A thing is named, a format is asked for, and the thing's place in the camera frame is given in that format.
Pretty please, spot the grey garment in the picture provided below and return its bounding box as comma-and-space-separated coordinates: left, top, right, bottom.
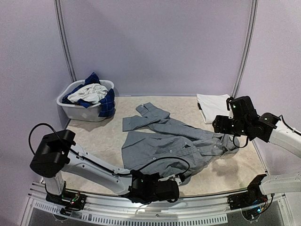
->
121, 103, 239, 184

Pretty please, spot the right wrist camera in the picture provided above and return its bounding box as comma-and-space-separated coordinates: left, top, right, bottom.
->
226, 96, 258, 121

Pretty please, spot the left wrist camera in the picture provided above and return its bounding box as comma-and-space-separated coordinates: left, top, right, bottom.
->
159, 174, 186, 186

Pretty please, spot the aluminium corner post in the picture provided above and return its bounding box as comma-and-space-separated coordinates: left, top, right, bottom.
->
54, 0, 77, 82
231, 0, 258, 98

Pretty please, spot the aluminium front rail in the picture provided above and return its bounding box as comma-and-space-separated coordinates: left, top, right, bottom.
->
21, 181, 290, 226

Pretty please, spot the left aluminium corner post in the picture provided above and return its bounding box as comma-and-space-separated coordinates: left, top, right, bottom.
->
54, 0, 77, 82

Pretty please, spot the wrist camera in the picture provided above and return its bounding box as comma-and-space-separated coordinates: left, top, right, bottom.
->
226, 96, 258, 121
159, 174, 186, 186

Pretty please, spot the blue plaid garment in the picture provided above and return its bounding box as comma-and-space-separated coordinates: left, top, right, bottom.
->
56, 73, 115, 122

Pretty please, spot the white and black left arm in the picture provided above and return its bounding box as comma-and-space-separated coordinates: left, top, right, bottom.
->
30, 129, 180, 205

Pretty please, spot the right aluminium corner post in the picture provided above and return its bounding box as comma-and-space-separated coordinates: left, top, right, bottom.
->
231, 0, 258, 98

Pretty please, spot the white garment in basket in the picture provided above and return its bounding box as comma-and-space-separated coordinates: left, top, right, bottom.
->
67, 83, 108, 106

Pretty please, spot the white plastic laundry basket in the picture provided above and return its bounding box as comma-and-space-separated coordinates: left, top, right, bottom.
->
56, 80, 115, 122

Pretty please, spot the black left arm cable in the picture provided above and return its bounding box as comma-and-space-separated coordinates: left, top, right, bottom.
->
28, 123, 190, 196

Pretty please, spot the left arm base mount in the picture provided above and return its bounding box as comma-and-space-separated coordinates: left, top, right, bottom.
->
46, 191, 87, 216

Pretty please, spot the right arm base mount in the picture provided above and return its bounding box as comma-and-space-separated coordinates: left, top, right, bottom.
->
227, 189, 271, 222

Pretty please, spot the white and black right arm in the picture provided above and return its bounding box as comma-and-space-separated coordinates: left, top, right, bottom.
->
212, 113, 301, 205

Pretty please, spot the white and green raglan shirt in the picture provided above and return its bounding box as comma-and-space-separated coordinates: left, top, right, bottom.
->
197, 94, 230, 124

